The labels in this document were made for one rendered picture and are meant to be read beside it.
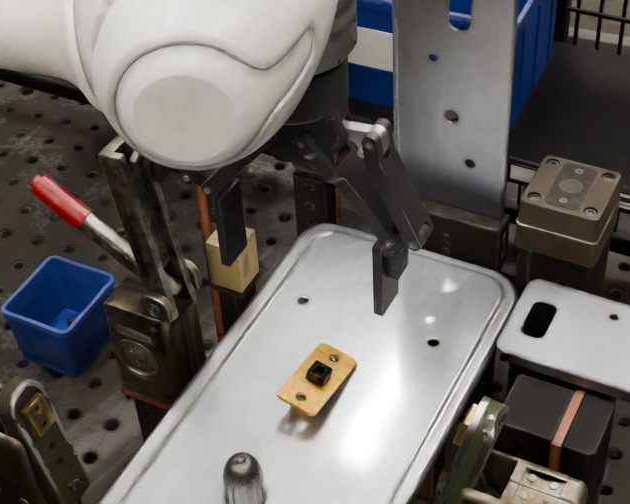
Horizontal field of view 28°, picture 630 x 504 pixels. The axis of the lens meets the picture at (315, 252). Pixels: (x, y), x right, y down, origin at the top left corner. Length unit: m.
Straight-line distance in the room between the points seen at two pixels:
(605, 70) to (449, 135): 0.26
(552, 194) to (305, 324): 0.26
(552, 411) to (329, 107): 0.38
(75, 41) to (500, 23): 0.54
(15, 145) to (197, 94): 1.33
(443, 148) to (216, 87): 0.64
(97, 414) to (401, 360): 0.50
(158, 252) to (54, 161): 0.81
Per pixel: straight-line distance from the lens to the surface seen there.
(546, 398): 1.11
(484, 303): 1.15
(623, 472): 1.42
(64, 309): 1.62
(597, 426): 1.09
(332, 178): 0.88
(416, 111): 1.20
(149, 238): 1.04
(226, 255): 1.00
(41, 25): 0.67
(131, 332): 1.12
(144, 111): 0.60
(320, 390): 1.06
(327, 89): 0.84
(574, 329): 1.14
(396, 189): 0.88
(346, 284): 1.17
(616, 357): 1.12
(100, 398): 1.51
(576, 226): 1.17
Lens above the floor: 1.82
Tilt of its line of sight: 43 degrees down
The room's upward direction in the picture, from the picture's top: 4 degrees counter-clockwise
